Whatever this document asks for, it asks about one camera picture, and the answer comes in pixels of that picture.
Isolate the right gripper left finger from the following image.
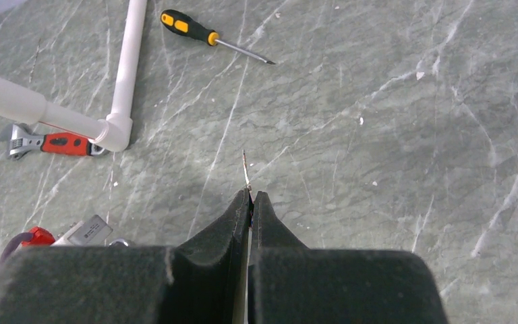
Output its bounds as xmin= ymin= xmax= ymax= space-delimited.
xmin=0 ymin=190 xmax=252 ymax=323

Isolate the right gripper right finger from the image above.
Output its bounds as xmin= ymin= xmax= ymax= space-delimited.
xmin=248 ymin=192 xmax=448 ymax=323

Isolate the yellow black screwdriver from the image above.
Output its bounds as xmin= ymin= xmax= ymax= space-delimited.
xmin=160 ymin=9 xmax=276 ymax=65

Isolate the red handled adjustable wrench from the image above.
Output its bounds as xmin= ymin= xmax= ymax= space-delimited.
xmin=0 ymin=124 xmax=106 ymax=160

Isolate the white PVC pipe frame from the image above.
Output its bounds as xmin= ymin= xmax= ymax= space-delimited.
xmin=0 ymin=0 xmax=149 ymax=153

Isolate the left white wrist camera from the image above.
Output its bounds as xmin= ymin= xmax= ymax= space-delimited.
xmin=21 ymin=214 xmax=135 ymax=248

